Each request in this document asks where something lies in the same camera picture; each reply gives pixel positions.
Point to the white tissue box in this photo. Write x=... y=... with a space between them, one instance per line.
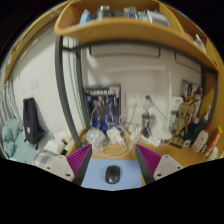
x=54 y=146

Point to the small white cube clock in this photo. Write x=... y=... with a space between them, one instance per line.
x=186 y=143

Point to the clear plastic bag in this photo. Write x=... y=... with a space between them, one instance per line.
x=95 y=138

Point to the teal bedding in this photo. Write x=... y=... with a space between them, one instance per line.
x=16 y=146

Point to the dark grey metal frame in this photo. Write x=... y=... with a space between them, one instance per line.
x=63 y=83

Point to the wooden shelf unit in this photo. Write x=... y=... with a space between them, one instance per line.
x=133 y=30

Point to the blue robot model kit box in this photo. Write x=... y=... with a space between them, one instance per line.
x=101 y=108

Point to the white charger block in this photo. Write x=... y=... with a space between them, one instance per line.
x=114 y=135

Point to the colourful picture box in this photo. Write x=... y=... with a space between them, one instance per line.
x=191 y=90

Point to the white wall socket plate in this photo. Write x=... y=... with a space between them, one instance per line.
x=133 y=100
x=154 y=101

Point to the red chips can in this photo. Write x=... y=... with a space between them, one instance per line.
x=213 y=140

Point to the silver desk lamp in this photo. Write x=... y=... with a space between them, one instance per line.
x=147 y=120

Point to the light blue mouse pad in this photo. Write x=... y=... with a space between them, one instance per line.
x=95 y=173

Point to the black computer mouse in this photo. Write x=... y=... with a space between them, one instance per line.
x=112 y=174

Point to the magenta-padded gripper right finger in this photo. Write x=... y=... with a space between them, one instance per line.
x=165 y=166

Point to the black backpack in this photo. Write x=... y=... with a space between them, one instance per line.
x=31 y=123

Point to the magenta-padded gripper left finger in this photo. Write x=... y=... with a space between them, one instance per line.
x=61 y=166

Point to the white mug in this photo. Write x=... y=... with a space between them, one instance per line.
x=213 y=154

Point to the dark spray bottle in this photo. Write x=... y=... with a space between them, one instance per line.
x=204 y=121

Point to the white pump lotion bottle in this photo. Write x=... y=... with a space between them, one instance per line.
x=200 y=140

